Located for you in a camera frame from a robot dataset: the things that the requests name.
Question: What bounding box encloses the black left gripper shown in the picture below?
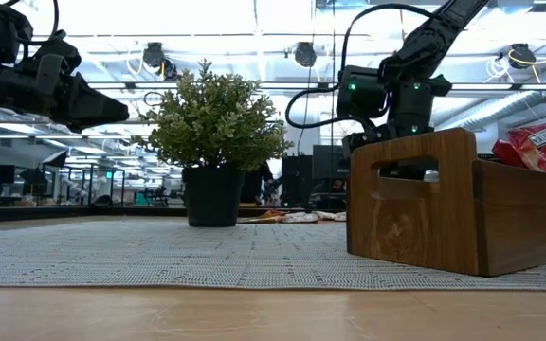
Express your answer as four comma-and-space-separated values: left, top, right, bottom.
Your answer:
14, 54, 131, 135

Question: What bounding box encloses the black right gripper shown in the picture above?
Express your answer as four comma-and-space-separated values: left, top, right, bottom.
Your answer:
342, 125, 440, 183

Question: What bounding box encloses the wooden compartment box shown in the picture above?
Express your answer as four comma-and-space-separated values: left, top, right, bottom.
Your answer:
346, 127, 546, 278

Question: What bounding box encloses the red tea packet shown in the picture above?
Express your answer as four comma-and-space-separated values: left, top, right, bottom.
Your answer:
507, 122, 546, 175
491, 138, 517, 170

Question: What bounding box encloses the person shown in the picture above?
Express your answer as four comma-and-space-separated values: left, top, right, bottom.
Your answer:
242, 161, 275, 207
311, 177, 348, 210

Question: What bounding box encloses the black cabinet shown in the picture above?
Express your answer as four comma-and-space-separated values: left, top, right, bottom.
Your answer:
281, 154, 315, 208

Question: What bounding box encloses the green artificial plant black pot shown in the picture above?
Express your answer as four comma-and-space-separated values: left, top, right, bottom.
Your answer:
129, 59, 296, 228

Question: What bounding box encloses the grey woven placemat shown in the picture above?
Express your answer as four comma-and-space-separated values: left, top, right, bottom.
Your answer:
0, 216, 546, 291

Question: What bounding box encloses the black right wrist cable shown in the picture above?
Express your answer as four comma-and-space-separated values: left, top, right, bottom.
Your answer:
285, 3, 440, 133

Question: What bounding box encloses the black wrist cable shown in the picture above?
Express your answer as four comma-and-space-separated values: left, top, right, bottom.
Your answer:
285, 3, 440, 133
2, 0, 62, 47

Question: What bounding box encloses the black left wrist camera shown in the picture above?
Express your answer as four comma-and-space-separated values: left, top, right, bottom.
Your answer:
19, 28, 83, 76

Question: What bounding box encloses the black ceiling cable reel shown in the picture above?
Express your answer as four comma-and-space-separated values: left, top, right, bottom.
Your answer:
508, 43, 537, 67
140, 41, 179, 81
292, 41, 319, 69

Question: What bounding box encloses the black aluminium table frame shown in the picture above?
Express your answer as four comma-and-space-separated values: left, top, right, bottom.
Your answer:
0, 205, 312, 224

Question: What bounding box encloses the black hanging cable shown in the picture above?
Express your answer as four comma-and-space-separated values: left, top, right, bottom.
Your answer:
330, 0, 337, 67

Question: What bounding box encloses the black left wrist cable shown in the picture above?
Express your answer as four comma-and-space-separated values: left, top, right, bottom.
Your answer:
2, 0, 62, 47

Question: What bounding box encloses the yellow hanging cable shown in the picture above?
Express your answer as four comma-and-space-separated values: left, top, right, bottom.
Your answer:
395, 0, 406, 37

